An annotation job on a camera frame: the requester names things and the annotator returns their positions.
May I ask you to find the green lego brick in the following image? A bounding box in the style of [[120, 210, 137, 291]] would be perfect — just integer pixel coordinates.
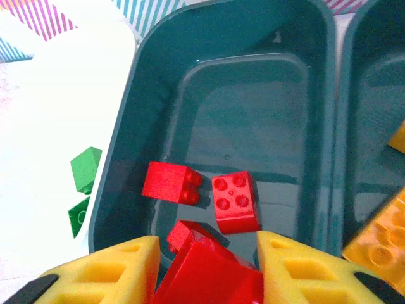
[[68, 196, 91, 239], [70, 146, 103, 194]]

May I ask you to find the red lego brick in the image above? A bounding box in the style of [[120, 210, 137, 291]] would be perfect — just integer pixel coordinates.
[[151, 236, 265, 304], [211, 170, 261, 235], [166, 220, 230, 254], [141, 161, 203, 206]]

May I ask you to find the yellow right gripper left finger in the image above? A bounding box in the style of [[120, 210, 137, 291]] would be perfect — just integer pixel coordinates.
[[3, 236, 161, 304]]

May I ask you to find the round yellow printed lego piece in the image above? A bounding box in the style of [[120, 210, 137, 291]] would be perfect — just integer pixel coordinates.
[[388, 120, 405, 151]]

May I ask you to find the long orange-yellow lego brick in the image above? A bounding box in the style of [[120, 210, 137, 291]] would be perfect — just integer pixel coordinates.
[[342, 186, 405, 295]]

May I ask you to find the white plastic container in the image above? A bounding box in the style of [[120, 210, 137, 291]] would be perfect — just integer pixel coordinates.
[[0, 6, 140, 263]]

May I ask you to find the teal plastic container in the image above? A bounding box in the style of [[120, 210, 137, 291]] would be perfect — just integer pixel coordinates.
[[87, 0, 336, 273], [332, 0, 405, 251]]

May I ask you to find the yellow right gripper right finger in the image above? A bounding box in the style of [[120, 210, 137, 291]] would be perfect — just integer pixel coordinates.
[[255, 231, 405, 304]]

